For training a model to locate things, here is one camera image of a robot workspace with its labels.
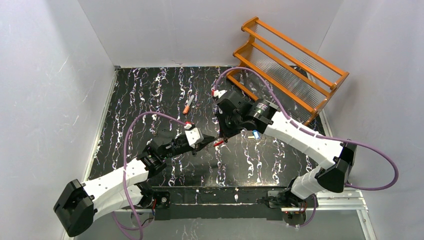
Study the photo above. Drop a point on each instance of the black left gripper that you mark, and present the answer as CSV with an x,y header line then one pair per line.
x,y
200,142

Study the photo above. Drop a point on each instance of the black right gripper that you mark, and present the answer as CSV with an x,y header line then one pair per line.
x,y
224,124

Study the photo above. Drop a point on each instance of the red handled spiked keyring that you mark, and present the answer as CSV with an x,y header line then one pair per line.
x,y
216,142

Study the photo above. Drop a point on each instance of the blue tagged key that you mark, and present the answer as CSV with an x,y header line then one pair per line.
x,y
255,135

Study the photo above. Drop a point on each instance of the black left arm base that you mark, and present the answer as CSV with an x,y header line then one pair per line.
x,y
155,199

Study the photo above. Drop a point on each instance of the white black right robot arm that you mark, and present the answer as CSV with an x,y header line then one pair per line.
x,y
334,160

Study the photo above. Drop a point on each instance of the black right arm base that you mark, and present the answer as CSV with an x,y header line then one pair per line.
x,y
281,199

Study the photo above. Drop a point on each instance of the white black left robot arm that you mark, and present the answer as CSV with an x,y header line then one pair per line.
x,y
82,203

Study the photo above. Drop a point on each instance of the white orange marker pen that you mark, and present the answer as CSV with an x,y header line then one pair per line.
x,y
188,105

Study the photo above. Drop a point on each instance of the orange wooden shelf rack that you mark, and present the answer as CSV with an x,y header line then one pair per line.
x,y
303,80

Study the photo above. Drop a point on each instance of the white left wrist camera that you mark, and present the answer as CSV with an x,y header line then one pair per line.
x,y
193,134

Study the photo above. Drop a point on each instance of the aluminium frame rail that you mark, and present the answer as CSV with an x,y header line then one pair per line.
x,y
338,217

